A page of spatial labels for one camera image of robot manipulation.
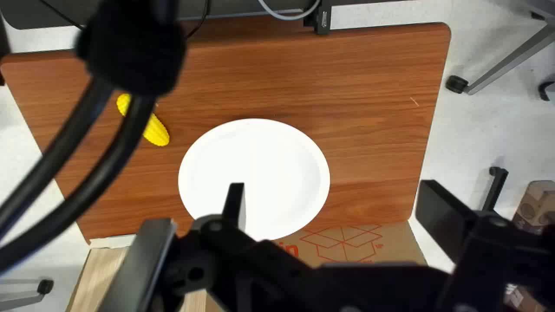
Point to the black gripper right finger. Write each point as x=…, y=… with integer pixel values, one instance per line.
x=442, y=210

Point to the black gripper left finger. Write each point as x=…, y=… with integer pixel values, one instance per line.
x=234, y=205

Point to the yellow plastic toy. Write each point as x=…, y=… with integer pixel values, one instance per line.
x=156, y=134

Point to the white bowl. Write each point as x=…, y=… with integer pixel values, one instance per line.
x=260, y=167

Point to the cardboard panel with red print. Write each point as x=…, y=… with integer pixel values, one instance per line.
x=357, y=243

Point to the small brown cardboard box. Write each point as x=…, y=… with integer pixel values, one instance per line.
x=538, y=205

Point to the light wood panel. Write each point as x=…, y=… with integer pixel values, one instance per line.
x=95, y=278

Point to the grey desk leg black foot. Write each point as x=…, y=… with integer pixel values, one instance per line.
x=17, y=288
x=508, y=57

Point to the black metal post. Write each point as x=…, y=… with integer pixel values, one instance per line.
x=496, y=187

